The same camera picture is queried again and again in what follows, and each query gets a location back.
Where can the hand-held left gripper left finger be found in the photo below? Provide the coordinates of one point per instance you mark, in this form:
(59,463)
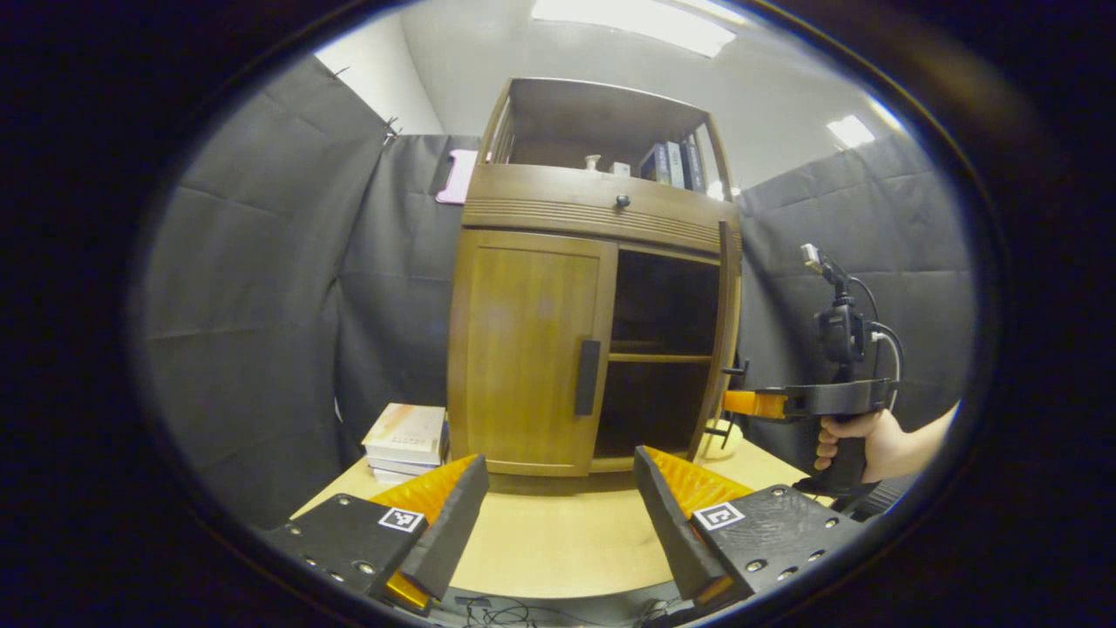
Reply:
(453,523)

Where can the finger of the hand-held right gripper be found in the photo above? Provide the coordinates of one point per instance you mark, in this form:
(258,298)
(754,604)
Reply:
(754,405)

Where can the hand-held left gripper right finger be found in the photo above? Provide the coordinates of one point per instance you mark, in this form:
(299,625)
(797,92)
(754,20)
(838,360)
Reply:
(667,515)

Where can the wooden double-door shoe cabinet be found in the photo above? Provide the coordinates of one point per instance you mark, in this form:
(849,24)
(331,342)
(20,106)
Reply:
(663,358)

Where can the wooden shoe cabinet door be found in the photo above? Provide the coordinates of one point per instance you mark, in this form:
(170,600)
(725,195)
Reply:
(523,349)
(724,305)

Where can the thick white and orange book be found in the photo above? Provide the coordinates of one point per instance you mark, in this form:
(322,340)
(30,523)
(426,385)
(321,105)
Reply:
(405,432)

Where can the dark blue spine book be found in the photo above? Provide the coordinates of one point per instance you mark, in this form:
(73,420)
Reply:
(694,166)

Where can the grey spine book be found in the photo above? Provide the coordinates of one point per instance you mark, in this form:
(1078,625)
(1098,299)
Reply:
(675,166)

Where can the dark cover book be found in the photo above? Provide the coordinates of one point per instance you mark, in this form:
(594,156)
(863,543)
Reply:
(654,166)

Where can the small ceiling light panel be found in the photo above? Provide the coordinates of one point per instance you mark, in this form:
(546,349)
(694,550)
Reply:
(850,131)

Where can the wooden drawer with black knob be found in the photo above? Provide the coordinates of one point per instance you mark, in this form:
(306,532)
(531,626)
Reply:
(540,196)

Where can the long ceiling light panel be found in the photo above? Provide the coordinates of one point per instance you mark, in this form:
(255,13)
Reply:
(636,19)

